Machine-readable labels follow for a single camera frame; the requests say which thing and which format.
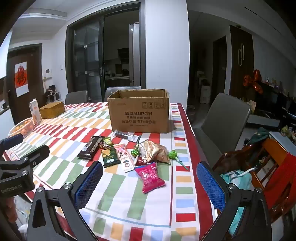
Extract brown wooden chair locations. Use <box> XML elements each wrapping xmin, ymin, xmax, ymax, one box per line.
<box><xmin>213</xmin><ymin>138</ymin><xmax>296</xmax><ymax>223</ymax></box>

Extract white drink carton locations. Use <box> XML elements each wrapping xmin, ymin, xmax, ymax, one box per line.
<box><xmin>29</xmin><ymin>98</ymin><xmax>43</xmax><ymax>126</ymax></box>

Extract red white door poster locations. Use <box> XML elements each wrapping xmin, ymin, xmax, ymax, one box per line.
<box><xmin>14</xmin><ymin>61</ymin><xmax>28</xmax><ymax>97</ymax></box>

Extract dark sideboard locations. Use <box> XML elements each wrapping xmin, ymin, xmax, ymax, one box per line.
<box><xmin>252</xmin><ymin>80</ymin><xmax>296</xmax><ymax>122</ymax></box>

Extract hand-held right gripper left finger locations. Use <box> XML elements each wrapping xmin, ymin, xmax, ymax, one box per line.
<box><xmin>26</xmin><ymin>160</ymin><xmax>104</xmax><ymax>241</ymax></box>

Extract beige biscuit packet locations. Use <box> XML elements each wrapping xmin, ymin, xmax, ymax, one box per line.
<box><xmin>138</xmin><ymin>140</ymin><xmax>171</xmax><ymax>165</ymax></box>

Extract orange foil balloons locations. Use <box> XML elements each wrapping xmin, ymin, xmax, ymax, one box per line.
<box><xmin>243</xmin><ymin>70</ymin><xmax>264</xmax><ymax>94</ymax></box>

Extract brown cardboard box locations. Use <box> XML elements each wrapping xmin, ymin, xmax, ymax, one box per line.
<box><xmin>107</xmin><ymin>89</ymin><xmax>176</xmax><ymax>134</ymax></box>

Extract teal clothing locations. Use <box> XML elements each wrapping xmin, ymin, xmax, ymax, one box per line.
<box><xmin>220</xmin><ymin>169</ymin><xmax>252</xmax><ymax>234</ymax></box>

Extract dark sliding glass door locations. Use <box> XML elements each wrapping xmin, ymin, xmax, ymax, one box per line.
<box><xmin>66</xmin><ymin>2</ymin><xmax>146</xmax><ymax>102</ymax></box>

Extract white stool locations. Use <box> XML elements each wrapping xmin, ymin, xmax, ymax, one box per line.
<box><xmin>47</xmin><ymin>91</ymin><xmax>62</xmax><ymax>102</ymax></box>

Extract dark green cloth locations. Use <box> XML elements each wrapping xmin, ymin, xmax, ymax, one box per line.
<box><xmin>246</xmin><ymin>128</ymin><xmax>270</xmax><ymax>145</ymax></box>

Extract striped colourful tablecloth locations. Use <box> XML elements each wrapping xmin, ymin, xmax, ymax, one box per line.
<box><xmin>6</xmin><ymin>102</ymin><xmax>219</xmax><ymax>241</ymax></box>

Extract black chocolate bar packet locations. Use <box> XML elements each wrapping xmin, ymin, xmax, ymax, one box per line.
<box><xmin>77</xmin><ymin>136</ymin><xmax>104</xmax><ymax>161</ymax></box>

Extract pink white snack packet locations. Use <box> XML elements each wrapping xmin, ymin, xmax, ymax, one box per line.
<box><xmin>113</xmin><ymin>144</ymin><xmax>134</xmax><ymax>173</ymax></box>

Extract dark green snack packet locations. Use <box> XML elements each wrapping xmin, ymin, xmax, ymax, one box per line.
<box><xmin>100</xmin><ymin>146</ymin><xmax>121</xmax><ymax>168</ymax></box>

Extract woven yellow box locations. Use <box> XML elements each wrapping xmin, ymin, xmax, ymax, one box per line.
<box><xmin>39</xmin><ymin>101</ymin><xmax>65</xmax><ymax>119</ymax></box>

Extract white box with print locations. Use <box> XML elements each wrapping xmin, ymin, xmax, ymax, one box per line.
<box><xmin>200</xmin><ymin>85</ymin><xmax>211</xmax><ymax>104</ymax></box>

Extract grey dining chair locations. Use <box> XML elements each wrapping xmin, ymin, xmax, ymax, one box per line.
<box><xmin>65</xmin><ymin>90</ymin><xmax>88</xmax><ymax>105</ymax></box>
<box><xmin>194</xmin><ymin>93</ymin><xmax>251</xmax><ymax>168</ymax></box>
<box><xmin>105</xmin><ymin>86</ymin><xmax>142</xmax><ymax>102</ymax></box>

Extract silver refrigerator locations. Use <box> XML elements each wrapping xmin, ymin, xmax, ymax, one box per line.
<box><xmin>128</xmin><ymin>23</ymin><xmax>141</xmax><ymax>87</ymax></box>

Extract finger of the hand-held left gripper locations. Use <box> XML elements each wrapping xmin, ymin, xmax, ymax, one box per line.
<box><xmin>0</xmin><ymin>144</ymin><xmax>50</xmax><ymax>184</ymax></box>
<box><xmin>0</xmin><ymin>134</ymin><xmax>24</xmax><ymax>154</ymax></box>

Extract black white snack bar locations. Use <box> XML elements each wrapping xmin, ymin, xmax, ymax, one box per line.
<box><xmin>115</xmin><ymin>130</ymin><xmax>138</xmax><ymax>142</ymax></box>

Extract dark wooden cabinet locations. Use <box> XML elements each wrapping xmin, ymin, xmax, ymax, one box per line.
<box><xmin>229</xmin><ymin>24</ymin><xmax>255</xmax><ymax>100</ymax></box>

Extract brown wooden door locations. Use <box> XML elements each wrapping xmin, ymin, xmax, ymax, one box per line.
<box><xmin>7</xmin><ymin>44</ymin><xmax>43</xmax><ymax>126</ymax></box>

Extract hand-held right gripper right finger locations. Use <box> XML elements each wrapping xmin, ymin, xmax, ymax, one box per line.
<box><xmin>196</xmin><ymin>161</ymin><xmax>273</xmax><ymax>241</ymax></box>

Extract pile of oranges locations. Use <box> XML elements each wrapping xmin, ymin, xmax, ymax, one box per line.
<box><xmin>11</xmin><ymin>118</ymin><xmax>33</xmax><ymax>135</ymax></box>

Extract magenta snack packet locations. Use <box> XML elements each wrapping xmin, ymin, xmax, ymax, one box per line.
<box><xmin>135</xmin><ymin>163</ymin><xmax>166</xmax><ymax>194</ymax></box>

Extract red cloth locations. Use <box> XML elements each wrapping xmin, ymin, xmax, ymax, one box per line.
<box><xmin>270</xmin><ymin>153</ymin><xmax>296</xmax><ymax>209</ymax></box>

